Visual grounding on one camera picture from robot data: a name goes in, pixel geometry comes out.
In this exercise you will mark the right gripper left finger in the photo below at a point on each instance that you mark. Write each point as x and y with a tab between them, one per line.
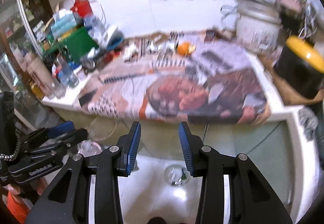
66	198

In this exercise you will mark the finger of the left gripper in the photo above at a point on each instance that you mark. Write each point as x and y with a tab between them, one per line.
61	129

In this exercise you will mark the orange peel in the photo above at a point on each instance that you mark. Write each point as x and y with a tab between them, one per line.
185	48

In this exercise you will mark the orange sleeve forearm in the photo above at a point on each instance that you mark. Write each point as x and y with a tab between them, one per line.
15	203

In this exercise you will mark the white round trash bin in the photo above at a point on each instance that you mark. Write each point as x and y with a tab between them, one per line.
176	175

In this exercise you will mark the silver plastic bag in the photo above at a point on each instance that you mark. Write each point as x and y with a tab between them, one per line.
89	148

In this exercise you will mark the clear drinking glass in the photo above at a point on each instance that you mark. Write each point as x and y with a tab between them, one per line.
57	88

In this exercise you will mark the clear glass bottle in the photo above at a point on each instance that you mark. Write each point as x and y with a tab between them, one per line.
65	73

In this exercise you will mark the green box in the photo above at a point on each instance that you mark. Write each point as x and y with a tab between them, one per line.
73	47

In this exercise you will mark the wooden board under pot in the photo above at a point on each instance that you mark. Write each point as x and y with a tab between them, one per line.
288	95

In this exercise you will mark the teal tissue box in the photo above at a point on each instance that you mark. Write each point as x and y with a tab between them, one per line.
65	24

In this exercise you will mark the blue bowl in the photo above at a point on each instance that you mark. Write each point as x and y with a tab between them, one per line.
116	40

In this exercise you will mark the red tin box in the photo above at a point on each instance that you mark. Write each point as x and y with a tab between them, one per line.
82	8

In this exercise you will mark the printed newspaper table cover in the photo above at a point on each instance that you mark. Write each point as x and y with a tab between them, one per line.
150	80

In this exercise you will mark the black yellow round pot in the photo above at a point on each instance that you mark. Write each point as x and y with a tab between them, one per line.
301	66

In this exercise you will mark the white rice cooker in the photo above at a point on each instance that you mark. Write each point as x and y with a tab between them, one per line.
258	26

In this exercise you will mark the utensil holder with chopsticks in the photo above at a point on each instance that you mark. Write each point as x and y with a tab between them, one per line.
298	16

